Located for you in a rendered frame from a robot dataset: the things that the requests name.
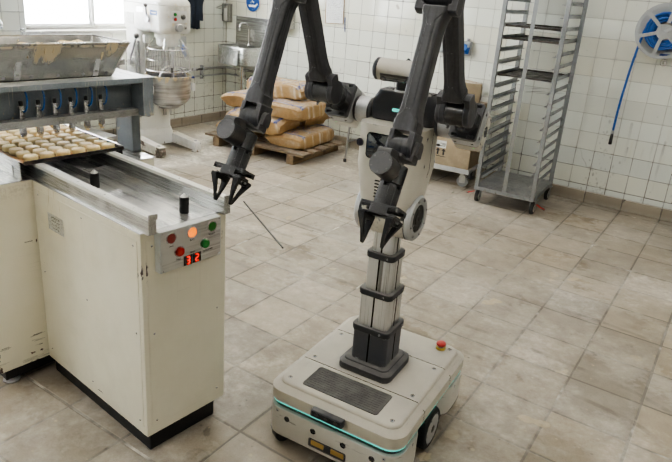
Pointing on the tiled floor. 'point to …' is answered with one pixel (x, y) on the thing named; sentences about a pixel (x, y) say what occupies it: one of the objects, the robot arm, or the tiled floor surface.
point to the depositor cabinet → (26, 274)
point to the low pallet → (285, 148)
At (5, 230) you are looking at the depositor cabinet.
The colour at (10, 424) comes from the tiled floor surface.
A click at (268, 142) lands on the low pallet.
